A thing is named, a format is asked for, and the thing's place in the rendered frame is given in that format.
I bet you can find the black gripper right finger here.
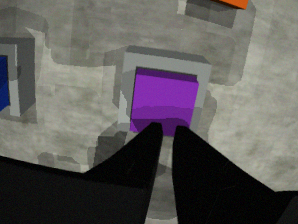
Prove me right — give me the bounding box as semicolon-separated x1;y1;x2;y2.
172;125;298;224

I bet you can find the purple button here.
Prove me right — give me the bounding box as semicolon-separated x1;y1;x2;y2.
117;45;212;137

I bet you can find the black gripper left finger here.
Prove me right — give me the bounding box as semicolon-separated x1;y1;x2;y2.
0;121;164;224

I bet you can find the orange block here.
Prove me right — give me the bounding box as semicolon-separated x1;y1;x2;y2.
212;0;247;10

